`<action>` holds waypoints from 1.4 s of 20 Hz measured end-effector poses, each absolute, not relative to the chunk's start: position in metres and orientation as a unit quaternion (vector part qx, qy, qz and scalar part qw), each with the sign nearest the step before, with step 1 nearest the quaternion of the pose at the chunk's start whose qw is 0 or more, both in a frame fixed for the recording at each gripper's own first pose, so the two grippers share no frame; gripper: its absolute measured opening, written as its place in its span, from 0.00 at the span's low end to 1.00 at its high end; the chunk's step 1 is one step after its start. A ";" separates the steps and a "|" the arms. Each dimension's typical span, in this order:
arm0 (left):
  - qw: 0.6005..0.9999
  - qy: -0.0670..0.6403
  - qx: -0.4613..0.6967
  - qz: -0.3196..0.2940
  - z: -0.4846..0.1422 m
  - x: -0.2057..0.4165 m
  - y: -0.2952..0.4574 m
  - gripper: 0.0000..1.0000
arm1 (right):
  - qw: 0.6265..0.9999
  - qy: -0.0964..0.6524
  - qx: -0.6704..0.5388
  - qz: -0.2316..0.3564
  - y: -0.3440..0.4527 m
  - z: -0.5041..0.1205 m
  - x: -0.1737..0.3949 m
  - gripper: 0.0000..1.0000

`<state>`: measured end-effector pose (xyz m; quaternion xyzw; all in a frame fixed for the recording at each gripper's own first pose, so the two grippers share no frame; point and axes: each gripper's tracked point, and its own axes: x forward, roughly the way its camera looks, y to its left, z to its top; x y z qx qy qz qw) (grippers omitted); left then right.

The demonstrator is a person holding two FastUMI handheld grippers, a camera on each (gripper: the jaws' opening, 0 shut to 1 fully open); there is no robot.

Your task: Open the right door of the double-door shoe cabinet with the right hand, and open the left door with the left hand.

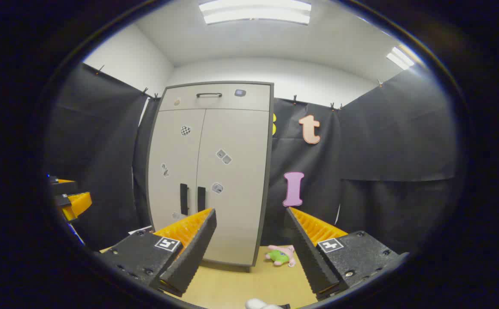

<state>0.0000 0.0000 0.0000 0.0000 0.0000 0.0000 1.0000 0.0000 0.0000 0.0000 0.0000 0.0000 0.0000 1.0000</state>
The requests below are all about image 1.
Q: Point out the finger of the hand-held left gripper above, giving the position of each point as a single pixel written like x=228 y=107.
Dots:
x=65 y=187
x=75 y=204

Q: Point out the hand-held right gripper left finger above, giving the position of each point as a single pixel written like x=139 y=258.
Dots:
x=196 y=253

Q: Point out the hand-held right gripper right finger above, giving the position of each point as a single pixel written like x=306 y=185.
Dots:
x=309 y=257

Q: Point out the grey double-door shoe cabinet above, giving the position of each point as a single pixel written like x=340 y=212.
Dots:
x=269 y=171

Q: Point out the grey cabinet drawer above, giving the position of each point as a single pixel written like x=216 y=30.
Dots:
x=215 y=104

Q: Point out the pink green plush toy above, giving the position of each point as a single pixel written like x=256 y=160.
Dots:
x=280 y=256

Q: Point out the white-edged dark book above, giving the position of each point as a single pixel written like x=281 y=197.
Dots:
x=140 y=230

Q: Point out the black backdrop cloth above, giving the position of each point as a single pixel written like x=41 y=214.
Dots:
x=382 y=141

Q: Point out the ceiling light panel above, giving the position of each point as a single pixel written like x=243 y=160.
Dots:
x=256 y=12
x=400 y=58

